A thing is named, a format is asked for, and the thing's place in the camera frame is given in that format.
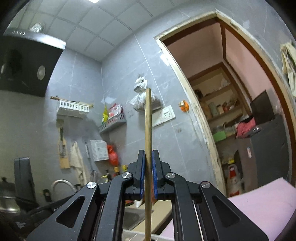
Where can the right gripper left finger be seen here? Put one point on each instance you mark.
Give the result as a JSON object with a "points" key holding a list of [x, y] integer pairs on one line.
{"points": [[96, 211]]}

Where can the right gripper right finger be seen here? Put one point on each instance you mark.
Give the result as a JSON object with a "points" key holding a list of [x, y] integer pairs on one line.
{"points": [[200, 211]]}

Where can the wooden chopstick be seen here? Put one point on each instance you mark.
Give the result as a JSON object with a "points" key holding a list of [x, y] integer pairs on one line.
{"points": [[148, 164]]}

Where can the steel kitchen sink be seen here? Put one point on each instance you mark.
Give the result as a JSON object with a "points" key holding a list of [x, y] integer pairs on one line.
{"points": [[133, 217]]}

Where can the chrome faucet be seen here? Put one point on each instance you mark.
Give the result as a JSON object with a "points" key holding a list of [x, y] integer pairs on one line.
{"points": [[62, 186]]}

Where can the dark pump bottle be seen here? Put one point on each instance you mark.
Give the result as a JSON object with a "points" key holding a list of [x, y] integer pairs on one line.
{"points": [[107, 177]]}

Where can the beige hanging towel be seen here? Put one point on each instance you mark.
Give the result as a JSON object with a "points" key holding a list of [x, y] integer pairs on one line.
{"points": [[77, 163]]}

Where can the red plastic bag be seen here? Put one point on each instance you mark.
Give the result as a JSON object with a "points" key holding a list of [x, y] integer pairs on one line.
{"points": [[113, 156]]}

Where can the wooden board with knife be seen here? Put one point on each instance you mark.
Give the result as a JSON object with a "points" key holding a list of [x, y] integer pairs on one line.
{"points": [[62, 146]]}

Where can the pink table mat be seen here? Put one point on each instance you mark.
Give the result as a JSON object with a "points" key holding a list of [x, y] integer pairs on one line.
{"points": [[271, 207]]}

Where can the steel cooking pot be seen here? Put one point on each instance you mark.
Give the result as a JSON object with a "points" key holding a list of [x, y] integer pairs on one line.
{"points": [[8, 197]]}

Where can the dark cabinet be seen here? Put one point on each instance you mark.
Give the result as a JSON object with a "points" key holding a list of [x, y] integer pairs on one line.
{"points": [[264, 154]]}

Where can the black monitor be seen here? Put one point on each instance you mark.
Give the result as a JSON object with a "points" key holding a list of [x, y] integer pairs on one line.
{"points": [[262, 109]]}

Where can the hanging plastic bag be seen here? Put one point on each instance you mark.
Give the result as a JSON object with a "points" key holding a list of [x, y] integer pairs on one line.
{"points": [[138, 102]]}

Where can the black range hood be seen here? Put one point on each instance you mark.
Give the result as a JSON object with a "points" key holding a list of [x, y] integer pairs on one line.
{"points": [[28, 60]]}

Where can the white rubber gloves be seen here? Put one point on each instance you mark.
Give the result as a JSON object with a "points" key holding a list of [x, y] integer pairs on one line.
{"points": [[288, 56]]}

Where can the white perforated wall box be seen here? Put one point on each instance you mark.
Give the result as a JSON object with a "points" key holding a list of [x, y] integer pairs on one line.
{"points": [[99, 150]]}

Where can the grey wall shelf basket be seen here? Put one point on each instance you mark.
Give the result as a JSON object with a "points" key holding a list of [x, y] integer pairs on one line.
{"points": [[112, 123]]}

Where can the white wall switch socket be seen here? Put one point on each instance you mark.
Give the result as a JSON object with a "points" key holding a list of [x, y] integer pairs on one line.
{"points": [[163, 115]]}

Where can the orange wall hook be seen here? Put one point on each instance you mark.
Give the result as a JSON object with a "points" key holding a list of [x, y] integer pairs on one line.
{"points": [[184, 106]]}

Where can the white wall basket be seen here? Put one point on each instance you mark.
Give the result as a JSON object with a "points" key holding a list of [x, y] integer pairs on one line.
{"points": [[75, 109]]}

